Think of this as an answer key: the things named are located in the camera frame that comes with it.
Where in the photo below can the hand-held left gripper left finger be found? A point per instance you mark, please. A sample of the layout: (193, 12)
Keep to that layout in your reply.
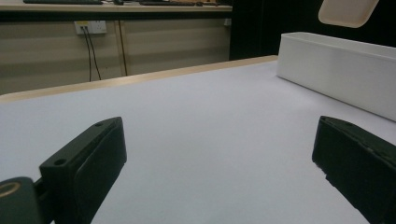
(84, 168)

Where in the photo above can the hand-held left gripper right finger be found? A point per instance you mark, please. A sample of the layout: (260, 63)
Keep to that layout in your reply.
(358, 161)

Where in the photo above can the white plastic storage box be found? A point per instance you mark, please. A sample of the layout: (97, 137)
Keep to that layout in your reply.
(336, 68)

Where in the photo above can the peach phone case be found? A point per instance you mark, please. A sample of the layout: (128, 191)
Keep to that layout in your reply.
(347, 12)

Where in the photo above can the white table sheet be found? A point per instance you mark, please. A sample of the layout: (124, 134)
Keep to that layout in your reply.
(202, 140)

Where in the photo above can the beige desk with dark edge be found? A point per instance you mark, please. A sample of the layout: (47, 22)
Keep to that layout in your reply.
(124, 8)

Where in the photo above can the dark curtain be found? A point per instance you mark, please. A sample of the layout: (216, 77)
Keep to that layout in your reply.
(258, 28)

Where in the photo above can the black keyboard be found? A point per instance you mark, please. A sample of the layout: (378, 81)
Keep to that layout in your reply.
(62, 1)
(168, 3)

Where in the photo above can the white wall socket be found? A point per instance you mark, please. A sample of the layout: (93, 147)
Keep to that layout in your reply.
(93, 26)

